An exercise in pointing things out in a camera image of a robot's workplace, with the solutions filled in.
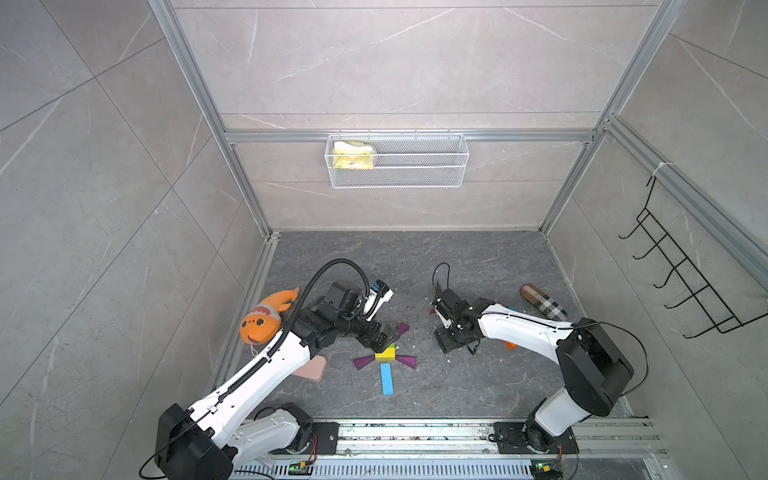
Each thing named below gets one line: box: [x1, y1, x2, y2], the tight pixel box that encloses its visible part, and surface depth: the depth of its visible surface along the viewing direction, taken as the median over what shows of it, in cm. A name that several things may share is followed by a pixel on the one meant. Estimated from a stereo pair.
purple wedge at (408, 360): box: [395, 355, 417, 369], surface depth 87 cm
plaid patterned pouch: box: [520, 284, 568, 321], surface depth 97 cm
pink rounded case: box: [292, 354, 327, 382], surface depth 84 cm
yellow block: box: [375, 348, 397, 361], surface depth 87 cm
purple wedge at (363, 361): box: [353, 354, 375, 371], surface depth 86 cm
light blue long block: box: [380, 363, 394, 396], surface depth 83 cm
